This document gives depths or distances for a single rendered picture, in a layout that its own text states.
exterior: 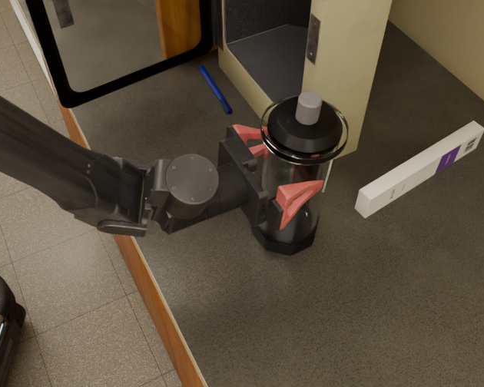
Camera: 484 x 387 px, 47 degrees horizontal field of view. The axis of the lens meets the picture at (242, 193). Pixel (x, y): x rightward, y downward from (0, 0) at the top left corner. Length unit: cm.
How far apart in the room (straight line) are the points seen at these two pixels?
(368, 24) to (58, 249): 152
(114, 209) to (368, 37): 43
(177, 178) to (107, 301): 136
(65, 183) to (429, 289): 54
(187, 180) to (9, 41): 248
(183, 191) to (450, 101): 68
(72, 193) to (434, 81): 79
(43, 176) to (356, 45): 46
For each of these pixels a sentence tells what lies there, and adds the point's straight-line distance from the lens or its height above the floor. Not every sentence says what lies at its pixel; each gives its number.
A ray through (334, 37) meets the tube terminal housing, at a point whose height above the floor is 121.
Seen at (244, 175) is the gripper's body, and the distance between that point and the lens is 67.
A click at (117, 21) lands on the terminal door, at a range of 96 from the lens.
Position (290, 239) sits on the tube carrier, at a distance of 80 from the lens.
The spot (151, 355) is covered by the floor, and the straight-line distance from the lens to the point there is 181.
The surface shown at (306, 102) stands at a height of 122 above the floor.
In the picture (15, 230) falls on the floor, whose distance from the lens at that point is 217.
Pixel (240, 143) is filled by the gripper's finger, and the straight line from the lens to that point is 70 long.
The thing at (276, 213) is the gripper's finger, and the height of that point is 111.
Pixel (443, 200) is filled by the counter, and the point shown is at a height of 94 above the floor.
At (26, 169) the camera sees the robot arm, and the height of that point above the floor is 127.
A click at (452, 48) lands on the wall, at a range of 123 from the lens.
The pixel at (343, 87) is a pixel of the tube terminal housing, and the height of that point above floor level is 111.
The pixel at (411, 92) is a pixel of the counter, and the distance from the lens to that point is 113.
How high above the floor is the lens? 165
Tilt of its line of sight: 52 degrees down
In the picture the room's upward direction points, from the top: straight up
